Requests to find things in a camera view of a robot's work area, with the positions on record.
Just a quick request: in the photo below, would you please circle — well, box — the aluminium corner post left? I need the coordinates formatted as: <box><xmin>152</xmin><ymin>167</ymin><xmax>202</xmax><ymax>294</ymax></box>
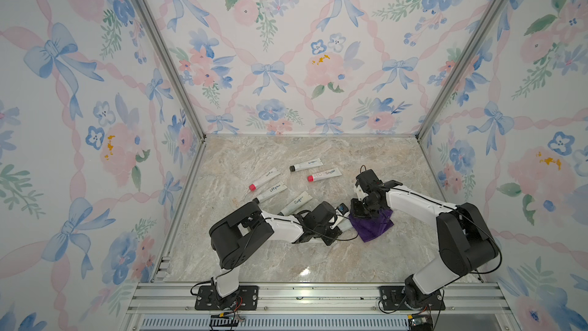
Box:
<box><xmin>131</xmin><ymin>0</ymin><xmax>206</xmax><ymax>143</ymax></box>

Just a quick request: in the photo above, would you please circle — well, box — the aluminium corner post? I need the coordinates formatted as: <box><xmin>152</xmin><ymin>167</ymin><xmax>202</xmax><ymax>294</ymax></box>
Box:
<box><xmin>416</xmin><ymin>0</ymin><xmax>509</xmax><ymax>145</ymax></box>
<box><xmin>131</xmin><ymin>0</ymin><xmax>206</xmax><ymax>143</ymax></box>

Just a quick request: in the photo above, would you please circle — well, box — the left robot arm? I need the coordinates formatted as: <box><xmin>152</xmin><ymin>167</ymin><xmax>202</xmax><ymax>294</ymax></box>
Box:
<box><xmin>209</xmin><ymin>201</ymin><xmax>344</xmax><ymax>299</ymax></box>

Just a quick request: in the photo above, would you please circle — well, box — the purple cloth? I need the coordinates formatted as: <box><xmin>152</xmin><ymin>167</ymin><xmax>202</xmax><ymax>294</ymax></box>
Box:
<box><xmin>349</xmin><ymin>209</ymin><xmax>394</xmax><ymax>243</ymax></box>

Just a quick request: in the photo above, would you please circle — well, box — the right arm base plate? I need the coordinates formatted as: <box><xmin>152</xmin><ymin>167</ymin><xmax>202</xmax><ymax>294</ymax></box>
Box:
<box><xmin>378</xmin><ymin>285</ymin><xmax>446</xmax><ymax>312</ymax></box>

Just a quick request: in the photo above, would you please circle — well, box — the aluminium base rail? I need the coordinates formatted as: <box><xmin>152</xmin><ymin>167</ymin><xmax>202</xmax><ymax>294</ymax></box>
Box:
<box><xmin>120</xmin><ymin>283</ymin><xmax>520</xmax><ymax>330</ymax></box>

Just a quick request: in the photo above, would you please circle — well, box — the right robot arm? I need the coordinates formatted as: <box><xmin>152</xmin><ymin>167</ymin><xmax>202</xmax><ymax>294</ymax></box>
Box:
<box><xmin>352</xmin><ymin>169</ymin><xmax>502</xmax><ymax>308</ymax></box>

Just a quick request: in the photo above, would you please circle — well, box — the aluminium corner post right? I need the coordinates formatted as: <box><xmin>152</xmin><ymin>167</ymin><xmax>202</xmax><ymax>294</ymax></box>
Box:
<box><xmin>416</xmin><ymin>0</ymin><xmax>509</xmax><ymax>145</ymax></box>

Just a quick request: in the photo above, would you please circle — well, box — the white tube black cap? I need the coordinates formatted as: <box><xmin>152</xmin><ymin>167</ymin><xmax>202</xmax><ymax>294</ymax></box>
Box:
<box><xmin>289</xmin><ymin>159</ymin><xmax>323</xmax><ymax>173</ymax></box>

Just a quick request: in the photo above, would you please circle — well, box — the white tube centre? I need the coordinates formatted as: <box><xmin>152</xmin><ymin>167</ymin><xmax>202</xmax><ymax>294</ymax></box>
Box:
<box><xmin>280</xmin><ymin>192</ymin><xmax>312</xmax><ymax>216</ymax></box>

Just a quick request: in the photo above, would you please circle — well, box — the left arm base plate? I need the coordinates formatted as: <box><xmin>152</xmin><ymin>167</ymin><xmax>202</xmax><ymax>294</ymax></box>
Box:
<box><xmin>194</xmin><ymin>285</ymin><xmax>260</xmax><ymax>311</ymax></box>

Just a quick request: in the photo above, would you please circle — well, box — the white toothpaste tube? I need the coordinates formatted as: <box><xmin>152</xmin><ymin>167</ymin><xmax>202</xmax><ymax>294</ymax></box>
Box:
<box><xmin>335</xmin><ymin>217</ymin><xmax>353</xmax><ymax>232</ymax></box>

